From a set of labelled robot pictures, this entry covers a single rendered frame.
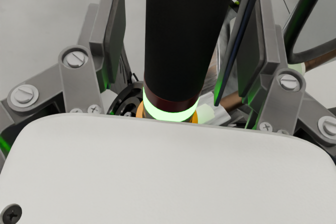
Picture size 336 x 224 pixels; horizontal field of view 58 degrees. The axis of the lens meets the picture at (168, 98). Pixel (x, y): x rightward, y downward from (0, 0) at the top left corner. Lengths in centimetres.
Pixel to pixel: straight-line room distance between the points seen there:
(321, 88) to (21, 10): 216
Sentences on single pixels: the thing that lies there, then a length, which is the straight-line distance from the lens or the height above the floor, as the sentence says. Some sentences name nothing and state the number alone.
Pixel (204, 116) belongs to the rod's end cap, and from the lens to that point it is 24.
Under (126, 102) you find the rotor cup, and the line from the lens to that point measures 45.
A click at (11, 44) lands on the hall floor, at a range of 227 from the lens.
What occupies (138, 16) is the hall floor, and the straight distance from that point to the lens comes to 230.
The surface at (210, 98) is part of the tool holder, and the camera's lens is 26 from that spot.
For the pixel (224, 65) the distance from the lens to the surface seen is 16.
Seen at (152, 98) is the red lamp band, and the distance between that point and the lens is 16.
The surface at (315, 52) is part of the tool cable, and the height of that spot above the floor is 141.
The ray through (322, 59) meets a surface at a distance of 32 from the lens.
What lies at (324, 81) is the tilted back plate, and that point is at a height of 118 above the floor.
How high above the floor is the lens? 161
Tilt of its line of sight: 59 degrees down
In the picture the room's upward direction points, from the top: 9 degrees clockwise
